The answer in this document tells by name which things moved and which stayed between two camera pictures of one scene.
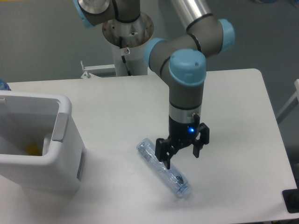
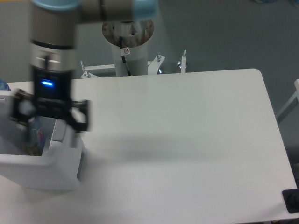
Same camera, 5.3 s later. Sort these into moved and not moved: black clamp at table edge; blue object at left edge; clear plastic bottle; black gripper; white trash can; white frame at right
Moved: clear plastic bottle; black gripper
Not moved: blue object at left edge; white frame at right; white trash can; black clamp at table edge
